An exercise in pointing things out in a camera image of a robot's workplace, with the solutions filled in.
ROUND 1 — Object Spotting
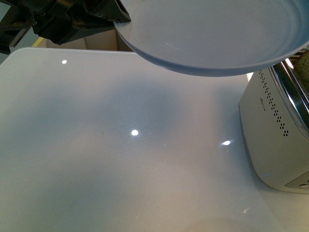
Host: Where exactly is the silver toaster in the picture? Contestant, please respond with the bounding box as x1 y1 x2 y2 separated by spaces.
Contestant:
239 50 309 194

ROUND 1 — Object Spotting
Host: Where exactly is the cardboard box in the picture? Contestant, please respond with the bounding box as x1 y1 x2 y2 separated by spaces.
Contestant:
32 29 132 52

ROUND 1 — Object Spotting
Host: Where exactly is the brown bread slice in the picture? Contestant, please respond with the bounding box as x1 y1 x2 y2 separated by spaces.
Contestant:
294 51 309 91

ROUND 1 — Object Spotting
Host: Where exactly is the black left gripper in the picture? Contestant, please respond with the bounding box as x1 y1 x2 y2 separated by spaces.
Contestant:
0 0 131 53

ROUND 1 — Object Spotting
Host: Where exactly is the light blue ceramic plate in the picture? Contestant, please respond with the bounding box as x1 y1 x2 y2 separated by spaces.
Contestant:
115 0 309 77

